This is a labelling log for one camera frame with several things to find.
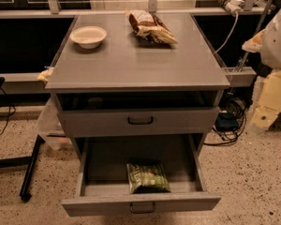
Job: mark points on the yellow sponge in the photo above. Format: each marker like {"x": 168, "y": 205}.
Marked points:
{"x": 45, "y": 75}

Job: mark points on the green jalapeno chip bag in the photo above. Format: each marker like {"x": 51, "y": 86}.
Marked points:
{"x": 146, "y": 176}

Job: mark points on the brown white chip bag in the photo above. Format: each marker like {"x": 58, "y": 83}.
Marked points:
{"x": 148, "y": 26}

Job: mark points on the white power strip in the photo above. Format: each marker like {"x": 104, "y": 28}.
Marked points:
{"x": 231, "y": 6}

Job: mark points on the clear plastic bag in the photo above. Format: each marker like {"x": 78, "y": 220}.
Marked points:
{"x": 50, "y": 129}

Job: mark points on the grey metal rail beam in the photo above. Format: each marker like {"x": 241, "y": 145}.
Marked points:
{"x": 242, "y": 78}

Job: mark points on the black metal stand leg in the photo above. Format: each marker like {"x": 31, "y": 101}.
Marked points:
{"x": 30, "y": 163}

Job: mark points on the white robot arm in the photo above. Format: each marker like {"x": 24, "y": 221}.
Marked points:
{"x": 267, "y": 104}

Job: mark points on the closed grey top drawer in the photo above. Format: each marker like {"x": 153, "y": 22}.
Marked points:
{"x": 103, "y": 123}

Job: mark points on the grey drawer cabinet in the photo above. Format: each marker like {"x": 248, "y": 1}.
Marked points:
{"x": 128, "y": 73}

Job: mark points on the white paper bowl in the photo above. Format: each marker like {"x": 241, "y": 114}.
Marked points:
{"x": 88, "y": 37}

